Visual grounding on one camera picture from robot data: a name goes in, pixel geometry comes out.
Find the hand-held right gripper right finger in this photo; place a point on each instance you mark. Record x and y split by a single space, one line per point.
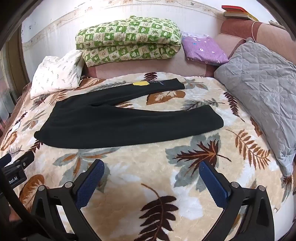
214 183

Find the yellow tag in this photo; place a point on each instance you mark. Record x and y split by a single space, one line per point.
141 83

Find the grey quilted bed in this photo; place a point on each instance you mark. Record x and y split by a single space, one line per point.
261 88

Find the black pants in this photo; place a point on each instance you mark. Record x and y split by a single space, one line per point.
115 125

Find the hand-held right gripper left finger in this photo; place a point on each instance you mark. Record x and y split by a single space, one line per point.
90 183

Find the purple floral pillow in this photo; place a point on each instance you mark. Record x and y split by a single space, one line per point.
203 48

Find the white printed pillow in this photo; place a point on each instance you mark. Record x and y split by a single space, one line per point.
57 71

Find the green patterned folded quilt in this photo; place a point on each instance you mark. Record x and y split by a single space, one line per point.
129 39

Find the pink sofa backrest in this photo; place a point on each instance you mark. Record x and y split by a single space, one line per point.
148 66

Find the red book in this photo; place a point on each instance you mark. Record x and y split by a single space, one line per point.
233 8

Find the leaf-print plush blanket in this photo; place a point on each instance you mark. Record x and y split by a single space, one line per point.
143 166

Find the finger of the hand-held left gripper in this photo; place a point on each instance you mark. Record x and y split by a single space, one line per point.
5 158
26 158

